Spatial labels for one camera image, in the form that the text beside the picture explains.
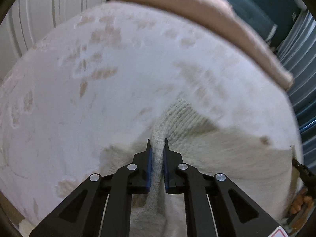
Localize floral pink bedspread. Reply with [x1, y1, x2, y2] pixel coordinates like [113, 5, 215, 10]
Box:
[1, 2, 302, 225]

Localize cream knitted cardigan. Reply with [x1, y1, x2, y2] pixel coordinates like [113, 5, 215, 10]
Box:
[99, 99, 297, 236]

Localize white fluffy rug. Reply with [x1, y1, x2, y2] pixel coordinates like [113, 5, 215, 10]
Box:
[18, 219, 35, 237]

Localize teal upholstered headboard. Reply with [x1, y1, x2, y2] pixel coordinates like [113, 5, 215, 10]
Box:
[226, 0, 304, 48]

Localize white panelled wardrobe doors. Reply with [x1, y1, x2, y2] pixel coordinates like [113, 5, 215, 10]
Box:
[1, 0, 106, 80]

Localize right hand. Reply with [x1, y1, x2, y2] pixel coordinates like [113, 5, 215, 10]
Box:
[289, 187, 314, 235]

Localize blue grey striped curtain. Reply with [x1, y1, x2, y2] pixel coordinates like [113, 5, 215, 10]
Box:
[276, 10, 315, 168]

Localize pink folded duvet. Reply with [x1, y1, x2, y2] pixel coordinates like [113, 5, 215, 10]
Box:
[112, 0, 294, 90]

